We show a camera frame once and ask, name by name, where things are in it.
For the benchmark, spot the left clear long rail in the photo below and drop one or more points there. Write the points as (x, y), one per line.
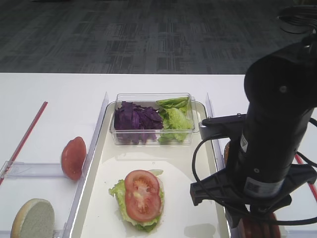
(69, 225)

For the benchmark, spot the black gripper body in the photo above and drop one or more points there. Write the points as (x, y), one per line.
(252, 204)

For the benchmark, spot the round stand base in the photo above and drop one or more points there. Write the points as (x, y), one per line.
(300, 18)

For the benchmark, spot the right red strip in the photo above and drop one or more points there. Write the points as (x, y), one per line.
(307, 172)

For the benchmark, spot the lower tomato slice on tray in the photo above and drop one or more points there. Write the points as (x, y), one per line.
(142, 207)

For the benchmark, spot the clear long rail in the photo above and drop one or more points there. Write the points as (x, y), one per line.
(217, 146)
(69, 225)

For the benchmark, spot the tomato slice on tray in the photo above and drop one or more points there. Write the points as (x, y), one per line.
(143, 182)
(142, 207)

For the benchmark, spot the sesame bun front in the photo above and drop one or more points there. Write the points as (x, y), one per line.
(226, 153)

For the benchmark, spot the dark red meat slice stack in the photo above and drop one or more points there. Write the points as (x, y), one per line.
(254, 229)

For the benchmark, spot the upright bun bottom half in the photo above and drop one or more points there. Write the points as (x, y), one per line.
(35, 219)

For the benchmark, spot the left red strip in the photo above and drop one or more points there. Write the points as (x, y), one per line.
(16, 152)

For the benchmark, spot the red strip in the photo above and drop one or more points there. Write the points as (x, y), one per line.
(16, 152)
(307, 172)

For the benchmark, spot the white rectangular serving tray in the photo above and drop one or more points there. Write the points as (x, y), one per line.
(99, 215)

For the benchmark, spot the upper tomato slice on tray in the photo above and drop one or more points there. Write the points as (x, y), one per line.
(143, 182)

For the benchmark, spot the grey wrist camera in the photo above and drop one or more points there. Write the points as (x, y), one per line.
(229, 126)

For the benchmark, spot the green lettuce in container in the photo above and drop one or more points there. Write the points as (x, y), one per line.
(174, 117)

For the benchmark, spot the clear plastic salad container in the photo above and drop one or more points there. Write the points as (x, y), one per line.
(149, 100)

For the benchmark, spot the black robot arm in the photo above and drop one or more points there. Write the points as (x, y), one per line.
(259, 175)

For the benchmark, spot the shredded purple cabbage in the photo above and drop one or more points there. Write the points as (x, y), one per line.
(131, 116)

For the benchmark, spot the right clear long rail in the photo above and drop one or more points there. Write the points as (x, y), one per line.
(217, 146)

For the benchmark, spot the upper left clear holder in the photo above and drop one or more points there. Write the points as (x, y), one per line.
(19, 170)

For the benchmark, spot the lettuce leaf on tray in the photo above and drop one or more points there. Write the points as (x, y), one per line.
(118, 191)

